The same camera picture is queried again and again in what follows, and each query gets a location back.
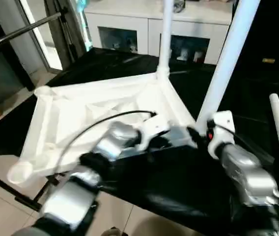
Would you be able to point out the black work mat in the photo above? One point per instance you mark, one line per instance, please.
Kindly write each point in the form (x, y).
(179, 191)

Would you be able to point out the small yellow label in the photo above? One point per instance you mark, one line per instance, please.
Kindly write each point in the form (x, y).
(268, 61)

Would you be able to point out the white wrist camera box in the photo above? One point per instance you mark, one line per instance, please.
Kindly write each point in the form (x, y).
(222, 125)
(153, 127)

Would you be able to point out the grey metal rack frame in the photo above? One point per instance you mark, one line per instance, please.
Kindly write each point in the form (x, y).
(26, 24)

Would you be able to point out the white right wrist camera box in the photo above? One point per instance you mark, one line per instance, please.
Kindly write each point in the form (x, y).
(222, 125)

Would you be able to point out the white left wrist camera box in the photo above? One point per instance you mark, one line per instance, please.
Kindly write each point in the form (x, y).
(153, 127)

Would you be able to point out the grey crumpled bundle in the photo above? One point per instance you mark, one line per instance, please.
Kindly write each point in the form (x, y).
(179, 5)

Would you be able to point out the black metal table frame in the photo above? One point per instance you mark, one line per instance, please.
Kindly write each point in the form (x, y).
(16, 191)

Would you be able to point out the light blue plastic strip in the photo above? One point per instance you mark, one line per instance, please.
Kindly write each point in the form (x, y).
(84, 19)

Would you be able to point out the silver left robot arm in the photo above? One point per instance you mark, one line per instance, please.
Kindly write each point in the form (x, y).
(90, 167)

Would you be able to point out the white glass-door cabinet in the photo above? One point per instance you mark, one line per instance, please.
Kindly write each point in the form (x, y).
(129, 22)

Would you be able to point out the white plastic table top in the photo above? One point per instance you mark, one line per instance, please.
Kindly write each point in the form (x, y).
(80, 108)

